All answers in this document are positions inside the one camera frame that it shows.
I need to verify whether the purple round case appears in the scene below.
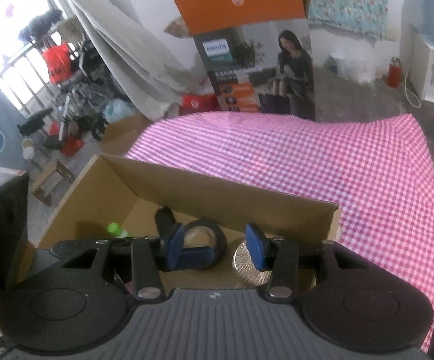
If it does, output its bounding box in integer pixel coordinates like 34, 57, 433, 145
232, 241, 272, 287

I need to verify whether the gold lid dark jar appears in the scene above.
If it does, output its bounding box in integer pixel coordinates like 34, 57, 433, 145
176, 218, 227, 270

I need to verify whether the black oval object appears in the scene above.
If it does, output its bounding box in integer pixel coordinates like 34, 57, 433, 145
154, 206, 176, 238

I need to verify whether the brown cardboard box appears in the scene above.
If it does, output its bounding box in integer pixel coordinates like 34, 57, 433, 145
21, 154, 341, 290

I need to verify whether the small floor cardboard box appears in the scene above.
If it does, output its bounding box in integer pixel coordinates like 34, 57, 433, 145
98, 114, 152, 156

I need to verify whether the pink checkered tablecloth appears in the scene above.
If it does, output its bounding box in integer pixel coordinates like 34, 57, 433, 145
124, 111, 434, 353

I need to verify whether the small wooden stool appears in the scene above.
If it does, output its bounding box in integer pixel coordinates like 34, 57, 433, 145
30, 159, 76, 206

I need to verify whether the red floor bag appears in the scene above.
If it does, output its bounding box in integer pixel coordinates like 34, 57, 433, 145
179, 94, 221, 116

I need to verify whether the wheelchair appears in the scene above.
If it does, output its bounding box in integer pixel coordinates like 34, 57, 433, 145
16, 37, 128, 151

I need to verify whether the grey curtain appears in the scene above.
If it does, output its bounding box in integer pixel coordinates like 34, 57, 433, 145
68, 0, 196, 121

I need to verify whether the red thermos bottle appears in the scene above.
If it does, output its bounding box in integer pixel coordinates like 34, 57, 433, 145
386, 57, 402, 89

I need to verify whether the red plastic bag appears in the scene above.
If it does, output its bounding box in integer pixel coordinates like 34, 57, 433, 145
42, 43, 73, 84

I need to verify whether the orange Philips appliance box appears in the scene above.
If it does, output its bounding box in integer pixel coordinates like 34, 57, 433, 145
174, 0, 315, 120

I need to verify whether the white water dispenser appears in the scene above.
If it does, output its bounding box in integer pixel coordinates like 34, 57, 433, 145
410, 33, 434, 103

